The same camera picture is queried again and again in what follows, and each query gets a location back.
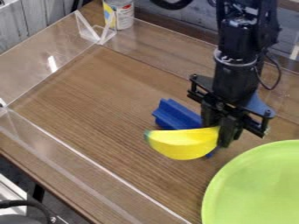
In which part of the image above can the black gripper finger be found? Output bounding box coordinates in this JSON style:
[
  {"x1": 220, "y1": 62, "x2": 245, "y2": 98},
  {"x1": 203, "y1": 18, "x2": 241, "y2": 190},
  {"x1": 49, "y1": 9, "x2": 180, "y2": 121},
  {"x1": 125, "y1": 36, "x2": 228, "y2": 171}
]
[
  {"x1": 200, "y1": 101, "x2": 220, "y2": 128},
  {"x1": 217, "y1": 115, "x2": 243, "y2": 148}
]

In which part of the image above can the black cable bottom left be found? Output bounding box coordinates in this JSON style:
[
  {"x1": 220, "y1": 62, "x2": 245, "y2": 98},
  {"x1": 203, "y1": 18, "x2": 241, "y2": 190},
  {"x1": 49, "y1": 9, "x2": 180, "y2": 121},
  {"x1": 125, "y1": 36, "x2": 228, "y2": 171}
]
[{"x1": 0, "y1": 199, "x2": 52, "y2": 224}]

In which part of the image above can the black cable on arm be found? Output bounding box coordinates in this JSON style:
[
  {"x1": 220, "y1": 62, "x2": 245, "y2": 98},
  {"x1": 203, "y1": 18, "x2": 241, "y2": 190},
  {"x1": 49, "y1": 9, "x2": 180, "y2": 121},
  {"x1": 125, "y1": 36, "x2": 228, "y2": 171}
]
[{"x1": 149, "y1": 0, "x2": 283, "y2": 91}]

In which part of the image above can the yellow toy banana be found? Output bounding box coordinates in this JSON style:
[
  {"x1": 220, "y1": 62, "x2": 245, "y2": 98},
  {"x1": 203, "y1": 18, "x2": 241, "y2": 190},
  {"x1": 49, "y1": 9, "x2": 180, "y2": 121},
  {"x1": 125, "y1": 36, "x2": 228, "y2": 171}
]
[{"x1": 144, "y1": 127, "x2": 220, "y2": 160}]

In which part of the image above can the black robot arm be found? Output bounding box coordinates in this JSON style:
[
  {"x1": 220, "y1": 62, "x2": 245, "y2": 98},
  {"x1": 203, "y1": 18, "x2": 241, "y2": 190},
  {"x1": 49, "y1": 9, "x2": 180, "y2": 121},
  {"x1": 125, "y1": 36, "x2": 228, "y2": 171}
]
[{"x1": 188, "y1": 0, "x2": 281, "y2": 147}]

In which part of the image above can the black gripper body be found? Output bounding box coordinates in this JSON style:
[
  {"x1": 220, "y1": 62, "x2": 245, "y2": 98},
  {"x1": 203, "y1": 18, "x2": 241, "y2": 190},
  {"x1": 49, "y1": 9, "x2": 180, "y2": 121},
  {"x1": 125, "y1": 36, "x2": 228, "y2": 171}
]
[{"x1": 188, "y1": 49, "x2": 276, "y2": 138}]

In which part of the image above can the white can with label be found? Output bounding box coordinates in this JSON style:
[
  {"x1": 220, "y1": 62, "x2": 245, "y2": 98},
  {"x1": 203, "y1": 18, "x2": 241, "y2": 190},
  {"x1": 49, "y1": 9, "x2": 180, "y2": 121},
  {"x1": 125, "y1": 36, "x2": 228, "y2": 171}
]
[{"x1": 101, "y1": 0, "x2": 134, "y2": 30}]

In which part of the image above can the clear acrylic enclosure wall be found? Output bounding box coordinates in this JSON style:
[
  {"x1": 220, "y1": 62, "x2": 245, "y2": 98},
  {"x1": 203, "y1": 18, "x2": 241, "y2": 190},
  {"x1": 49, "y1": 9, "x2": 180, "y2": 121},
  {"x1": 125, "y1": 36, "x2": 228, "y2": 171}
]
[{"x1": 0, "y1": 12, "x2": 299, "y2": 224}]

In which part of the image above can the blue star-shaped block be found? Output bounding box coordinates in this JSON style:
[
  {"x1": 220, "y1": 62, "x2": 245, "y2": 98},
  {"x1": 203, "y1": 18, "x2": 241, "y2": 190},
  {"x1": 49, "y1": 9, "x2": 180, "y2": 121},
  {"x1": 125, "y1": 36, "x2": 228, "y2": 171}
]
[{"x1": 150, "y1": 98, "x2": 217, "y2": 159}]

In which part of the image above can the green plate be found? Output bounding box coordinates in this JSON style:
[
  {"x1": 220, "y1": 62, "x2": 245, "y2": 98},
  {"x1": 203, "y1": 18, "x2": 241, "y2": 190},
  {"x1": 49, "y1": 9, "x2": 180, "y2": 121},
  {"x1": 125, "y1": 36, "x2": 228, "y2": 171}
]
[{"x1": 200, "y1": 140, "x2": 299, "y2": 224}]

